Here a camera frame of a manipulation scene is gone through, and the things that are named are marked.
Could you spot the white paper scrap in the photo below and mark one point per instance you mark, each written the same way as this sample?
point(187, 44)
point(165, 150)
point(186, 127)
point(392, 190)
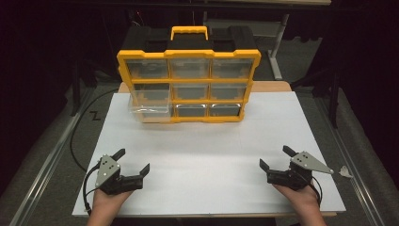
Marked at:
point(345, 172)

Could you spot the black metal stand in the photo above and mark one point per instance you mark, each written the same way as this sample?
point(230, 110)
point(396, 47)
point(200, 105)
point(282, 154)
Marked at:
point(334, 100)
point(75, 88)

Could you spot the yellow and black parts organizer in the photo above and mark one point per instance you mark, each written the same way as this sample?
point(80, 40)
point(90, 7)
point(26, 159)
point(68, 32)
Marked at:
point(207, 79)

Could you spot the wooden table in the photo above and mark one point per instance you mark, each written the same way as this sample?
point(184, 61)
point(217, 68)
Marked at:
point(269, 86)

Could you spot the person's left hand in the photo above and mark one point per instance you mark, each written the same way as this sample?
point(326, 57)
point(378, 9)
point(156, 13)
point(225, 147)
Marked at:
point(106, 202)

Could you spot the white board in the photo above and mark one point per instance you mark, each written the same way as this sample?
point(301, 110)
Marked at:
point(204, 157)

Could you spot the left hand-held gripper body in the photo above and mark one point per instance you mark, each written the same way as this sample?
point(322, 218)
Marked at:
point(108, 171)

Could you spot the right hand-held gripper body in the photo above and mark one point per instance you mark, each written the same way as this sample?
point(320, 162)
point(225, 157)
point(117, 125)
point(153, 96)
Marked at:
point(301, 171)

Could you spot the person's right hand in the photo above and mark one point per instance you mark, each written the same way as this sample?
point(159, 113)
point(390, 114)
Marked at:
point(302, 199)

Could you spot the white metal stand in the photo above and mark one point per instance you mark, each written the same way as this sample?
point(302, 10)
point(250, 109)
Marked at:
point(277, 50)

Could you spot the metal floor rail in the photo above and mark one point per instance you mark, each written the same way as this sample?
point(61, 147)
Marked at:
point(348, 169)
point(53, 157)

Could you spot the clear plastic drawer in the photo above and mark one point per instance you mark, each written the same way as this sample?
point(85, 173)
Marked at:
point(151, 100)

